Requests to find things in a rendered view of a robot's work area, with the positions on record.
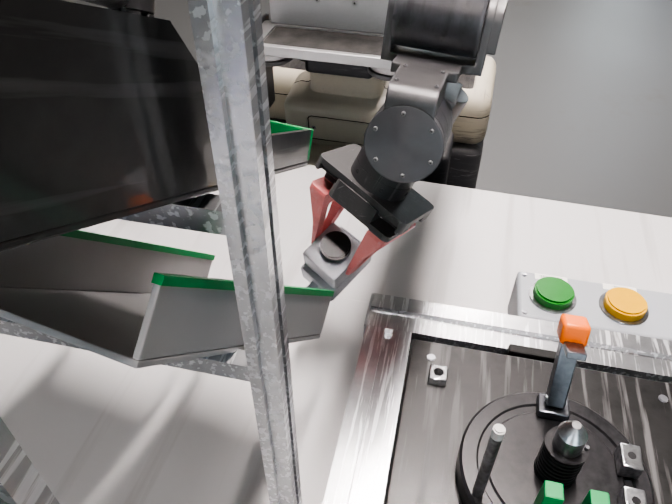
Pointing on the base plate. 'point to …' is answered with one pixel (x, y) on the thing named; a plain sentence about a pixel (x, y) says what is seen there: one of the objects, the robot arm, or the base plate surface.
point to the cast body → (331, 260)
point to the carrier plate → (520, 367)
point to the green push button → (553, 293)
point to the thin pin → (488, 459)
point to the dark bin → (102, 120)
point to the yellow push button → (625, 304)
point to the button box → (586, 292)
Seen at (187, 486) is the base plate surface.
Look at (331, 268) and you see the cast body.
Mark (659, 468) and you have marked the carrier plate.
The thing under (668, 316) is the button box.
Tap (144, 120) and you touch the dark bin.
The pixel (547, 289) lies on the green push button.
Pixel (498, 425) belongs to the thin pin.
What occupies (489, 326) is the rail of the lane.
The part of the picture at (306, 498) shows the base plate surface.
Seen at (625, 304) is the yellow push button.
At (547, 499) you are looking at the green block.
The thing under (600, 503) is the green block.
